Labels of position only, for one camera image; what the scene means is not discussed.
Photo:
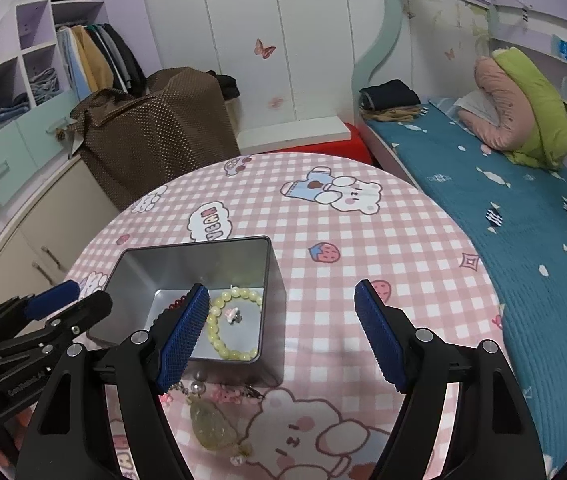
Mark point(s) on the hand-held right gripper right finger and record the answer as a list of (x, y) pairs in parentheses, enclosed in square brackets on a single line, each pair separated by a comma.
[(378, 335)]

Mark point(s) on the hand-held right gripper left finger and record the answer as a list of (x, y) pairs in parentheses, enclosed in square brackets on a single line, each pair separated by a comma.
[(183, 332)]

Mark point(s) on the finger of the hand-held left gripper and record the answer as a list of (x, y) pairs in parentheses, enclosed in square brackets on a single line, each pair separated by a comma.
[(53, 300), (88, 312)]

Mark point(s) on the grey metal tin box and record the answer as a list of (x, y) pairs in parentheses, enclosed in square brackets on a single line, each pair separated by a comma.
[(274, 320)]

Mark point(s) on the small pink flower charm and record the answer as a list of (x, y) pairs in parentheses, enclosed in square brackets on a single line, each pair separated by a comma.
[(233, 314)]

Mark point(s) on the beige cabinet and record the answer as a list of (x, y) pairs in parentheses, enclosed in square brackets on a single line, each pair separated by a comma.
[(23, 225)]

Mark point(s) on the pink checked cartoon tablecloth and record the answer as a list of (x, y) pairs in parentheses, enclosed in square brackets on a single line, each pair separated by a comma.
[(363, 240)]

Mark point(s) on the mint green drawer unit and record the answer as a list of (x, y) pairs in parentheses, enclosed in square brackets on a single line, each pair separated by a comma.
[(13, 145)]

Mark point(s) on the pine cone ornament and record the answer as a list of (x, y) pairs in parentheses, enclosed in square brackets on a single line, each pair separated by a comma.
[(60, 134)]

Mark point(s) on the teal candy print bedsheet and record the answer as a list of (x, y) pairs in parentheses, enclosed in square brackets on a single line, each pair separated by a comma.
[(513, 220)]

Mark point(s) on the folded blue jeans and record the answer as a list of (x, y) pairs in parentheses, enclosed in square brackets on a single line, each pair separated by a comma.
[(43, 85), (6, 112)]

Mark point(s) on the brown dotted fabric cover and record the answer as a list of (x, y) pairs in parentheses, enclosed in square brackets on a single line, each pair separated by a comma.
[(163, 130)]

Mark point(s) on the white board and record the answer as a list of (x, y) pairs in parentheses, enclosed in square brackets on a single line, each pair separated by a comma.
[(293, 132)]

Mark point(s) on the folded tan clothes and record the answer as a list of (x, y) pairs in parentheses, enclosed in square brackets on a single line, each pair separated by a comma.
[(396, 114)]

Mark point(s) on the folded dark clothes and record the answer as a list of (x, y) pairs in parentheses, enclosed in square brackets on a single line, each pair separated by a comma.
[(391, 92)]

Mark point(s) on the faded pink butterfly sticker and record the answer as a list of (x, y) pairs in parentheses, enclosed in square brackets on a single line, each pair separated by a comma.
[(276, 102)]

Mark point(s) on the row of hanging clothes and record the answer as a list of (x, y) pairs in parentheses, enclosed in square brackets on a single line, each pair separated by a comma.
[(93, 55)]

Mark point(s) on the white pillow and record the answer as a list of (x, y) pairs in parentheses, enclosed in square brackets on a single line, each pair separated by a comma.
[(476, 105)]

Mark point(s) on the black cloth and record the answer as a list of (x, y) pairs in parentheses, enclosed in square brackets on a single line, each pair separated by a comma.
[(226, 85)]

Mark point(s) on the pink pillow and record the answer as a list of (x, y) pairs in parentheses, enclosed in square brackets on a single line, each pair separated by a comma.
[(498, 105)]

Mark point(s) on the green quilt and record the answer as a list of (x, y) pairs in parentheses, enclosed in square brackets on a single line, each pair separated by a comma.
[(538, 105)]

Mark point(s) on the lilac open shelf unit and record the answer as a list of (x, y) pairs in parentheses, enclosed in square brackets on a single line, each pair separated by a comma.
[(33, 15)]

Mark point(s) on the small pink butterfly sticker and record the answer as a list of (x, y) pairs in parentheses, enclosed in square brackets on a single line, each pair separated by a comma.
[(449, 53)]

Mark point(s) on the white wardrobe doors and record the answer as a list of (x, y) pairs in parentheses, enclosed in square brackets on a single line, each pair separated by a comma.
[(243, 10)]

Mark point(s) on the blue label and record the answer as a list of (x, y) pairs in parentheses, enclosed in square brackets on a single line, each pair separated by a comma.
[(562, 47)]

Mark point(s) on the mint green bunk bed frame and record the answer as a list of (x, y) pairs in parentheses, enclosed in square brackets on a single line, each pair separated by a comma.
[(388, 25)]

